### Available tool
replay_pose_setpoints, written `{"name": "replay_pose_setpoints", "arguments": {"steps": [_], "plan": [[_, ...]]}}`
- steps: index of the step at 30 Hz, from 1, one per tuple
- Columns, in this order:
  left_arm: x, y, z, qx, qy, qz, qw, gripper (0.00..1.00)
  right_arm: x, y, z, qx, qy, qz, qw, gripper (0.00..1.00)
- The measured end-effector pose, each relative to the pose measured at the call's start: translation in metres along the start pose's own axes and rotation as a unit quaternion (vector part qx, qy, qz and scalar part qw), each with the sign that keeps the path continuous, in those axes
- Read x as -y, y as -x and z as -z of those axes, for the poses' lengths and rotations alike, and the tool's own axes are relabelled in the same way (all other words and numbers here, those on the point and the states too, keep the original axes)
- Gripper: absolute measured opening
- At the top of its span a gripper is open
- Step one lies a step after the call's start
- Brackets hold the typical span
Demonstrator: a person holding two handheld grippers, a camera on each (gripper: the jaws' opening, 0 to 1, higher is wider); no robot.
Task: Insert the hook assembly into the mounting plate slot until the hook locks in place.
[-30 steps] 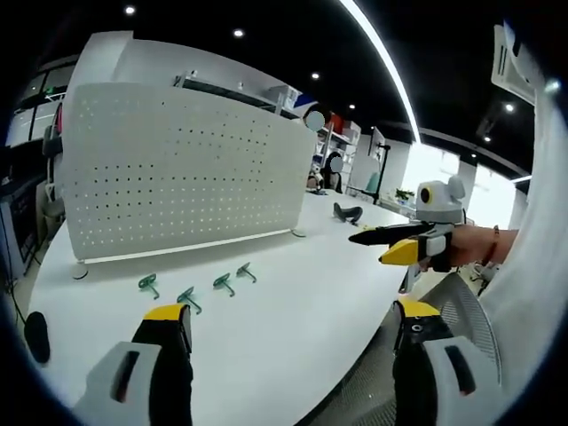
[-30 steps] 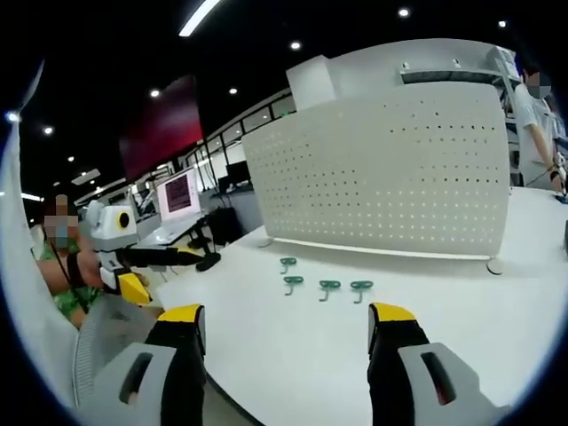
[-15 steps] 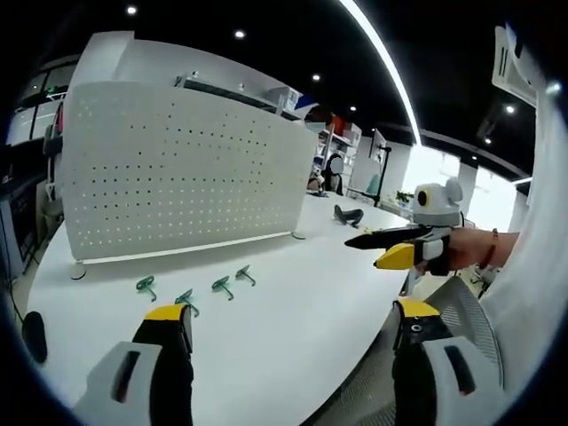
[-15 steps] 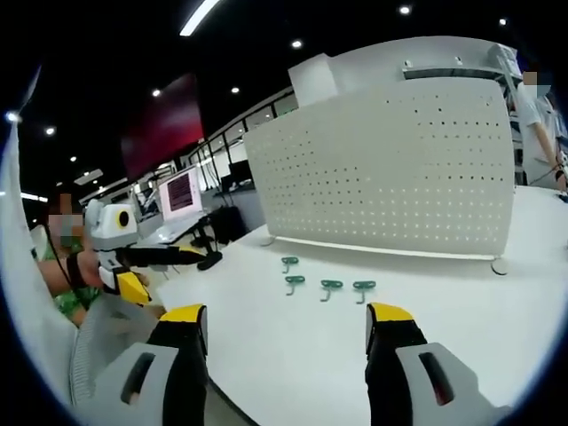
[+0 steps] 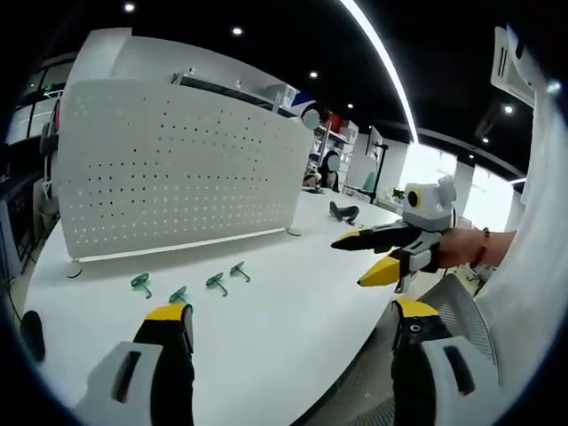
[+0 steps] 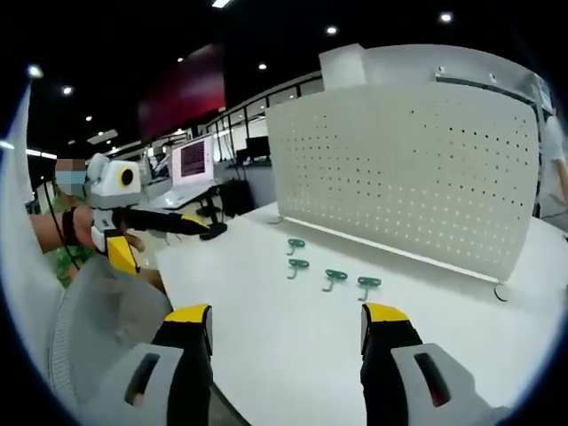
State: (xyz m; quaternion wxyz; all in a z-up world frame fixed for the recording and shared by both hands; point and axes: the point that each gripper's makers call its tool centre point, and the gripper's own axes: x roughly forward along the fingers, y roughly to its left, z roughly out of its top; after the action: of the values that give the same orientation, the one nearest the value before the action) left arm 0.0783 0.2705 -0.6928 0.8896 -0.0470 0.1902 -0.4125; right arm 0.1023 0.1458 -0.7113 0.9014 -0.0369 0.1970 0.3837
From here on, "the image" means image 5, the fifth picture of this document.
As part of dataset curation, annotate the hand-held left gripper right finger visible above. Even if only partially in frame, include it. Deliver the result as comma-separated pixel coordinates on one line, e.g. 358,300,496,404
390,298,501,426

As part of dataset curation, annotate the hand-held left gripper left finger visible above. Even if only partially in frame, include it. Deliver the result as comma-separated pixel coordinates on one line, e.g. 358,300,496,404
73,304,197,426

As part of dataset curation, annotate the white perforated mounting plate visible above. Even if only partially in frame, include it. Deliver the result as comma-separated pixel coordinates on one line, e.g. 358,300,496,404
56,78,315,279

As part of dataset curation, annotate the person's right hand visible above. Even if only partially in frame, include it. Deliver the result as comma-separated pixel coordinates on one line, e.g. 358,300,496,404
437,227,485,270

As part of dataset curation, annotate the black curved object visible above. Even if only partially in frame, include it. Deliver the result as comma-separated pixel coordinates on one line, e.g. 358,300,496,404
328,200,360,225

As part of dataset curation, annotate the grey mesh office chair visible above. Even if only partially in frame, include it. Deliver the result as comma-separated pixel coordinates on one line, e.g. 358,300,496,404
414,273,501,390

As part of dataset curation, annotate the white storage shelf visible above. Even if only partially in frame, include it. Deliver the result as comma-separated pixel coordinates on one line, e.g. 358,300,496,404
310,110,361,187

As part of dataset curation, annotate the black rounded object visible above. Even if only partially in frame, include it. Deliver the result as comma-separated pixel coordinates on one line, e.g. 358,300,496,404
20,310,47,363

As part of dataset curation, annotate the person's white shirt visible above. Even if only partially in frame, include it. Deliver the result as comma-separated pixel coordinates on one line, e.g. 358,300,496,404
473,82,568,403

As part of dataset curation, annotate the ceiling light strip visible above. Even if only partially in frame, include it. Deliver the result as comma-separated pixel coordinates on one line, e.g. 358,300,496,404
340,0,420,144

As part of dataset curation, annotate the white worn device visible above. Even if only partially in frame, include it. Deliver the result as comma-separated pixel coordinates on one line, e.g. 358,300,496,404
489,25,561,108

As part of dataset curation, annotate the red bead bracelet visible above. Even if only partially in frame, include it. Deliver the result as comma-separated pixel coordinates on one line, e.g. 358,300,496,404
469,226,491,268

